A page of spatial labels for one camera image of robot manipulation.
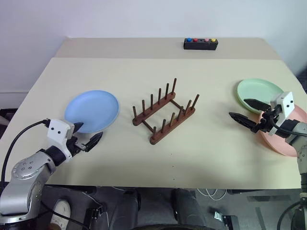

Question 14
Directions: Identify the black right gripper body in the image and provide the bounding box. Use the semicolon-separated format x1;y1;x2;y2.
250;106;282;133

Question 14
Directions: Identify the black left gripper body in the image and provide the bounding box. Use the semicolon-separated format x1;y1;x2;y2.
67;136;88;158

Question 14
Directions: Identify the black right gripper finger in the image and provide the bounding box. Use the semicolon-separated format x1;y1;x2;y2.
244;98;271;112
228;112;257;132

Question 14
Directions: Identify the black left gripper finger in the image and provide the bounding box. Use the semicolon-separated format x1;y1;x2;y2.
84;131;104;153
72;122;84;134

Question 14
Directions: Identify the wooden dish rack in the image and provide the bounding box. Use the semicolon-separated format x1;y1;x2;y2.
132;78;200;146

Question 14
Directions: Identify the green plate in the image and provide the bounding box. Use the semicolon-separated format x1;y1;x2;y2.
236;78;286;115

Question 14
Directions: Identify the blue plate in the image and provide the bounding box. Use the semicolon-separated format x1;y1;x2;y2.
64;90;120;134

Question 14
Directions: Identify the pink plate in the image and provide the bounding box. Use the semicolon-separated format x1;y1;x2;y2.
258;104;301;158

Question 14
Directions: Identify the white shoe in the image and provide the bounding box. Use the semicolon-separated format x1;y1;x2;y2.
49;199;71;230

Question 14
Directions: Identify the dark grey rounded leg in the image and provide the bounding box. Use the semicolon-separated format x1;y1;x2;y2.
110;188;142;230
170;188;201;230

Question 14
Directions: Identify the black button box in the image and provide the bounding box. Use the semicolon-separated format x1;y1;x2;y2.
183;38;218;51

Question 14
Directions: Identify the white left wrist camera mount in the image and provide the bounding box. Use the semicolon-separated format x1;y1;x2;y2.
46;118;75;159

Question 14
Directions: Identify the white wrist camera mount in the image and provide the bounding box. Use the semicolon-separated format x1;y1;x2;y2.
46;118;75;159
268;91;295;137

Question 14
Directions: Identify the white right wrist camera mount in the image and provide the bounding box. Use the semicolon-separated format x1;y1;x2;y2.
268;91;295;137

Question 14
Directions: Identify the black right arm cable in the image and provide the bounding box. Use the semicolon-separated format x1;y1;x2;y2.
272;112;307;138

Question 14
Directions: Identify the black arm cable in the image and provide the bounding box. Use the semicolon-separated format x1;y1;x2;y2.
272;112;307;138
0;120;49;184

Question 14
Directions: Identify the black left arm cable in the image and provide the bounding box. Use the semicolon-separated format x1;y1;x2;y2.
0;120;49;184

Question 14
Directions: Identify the black clamp bracket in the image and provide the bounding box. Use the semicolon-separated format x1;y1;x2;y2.
85;206;106;224

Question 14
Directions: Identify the black floor cable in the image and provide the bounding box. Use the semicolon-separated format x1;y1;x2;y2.
39;202;91;230

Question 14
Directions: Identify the thin white cable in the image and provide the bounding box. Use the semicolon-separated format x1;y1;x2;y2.
196;188;227;202

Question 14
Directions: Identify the metal caster bracket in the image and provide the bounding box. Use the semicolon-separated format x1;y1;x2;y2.
213;210;238;229

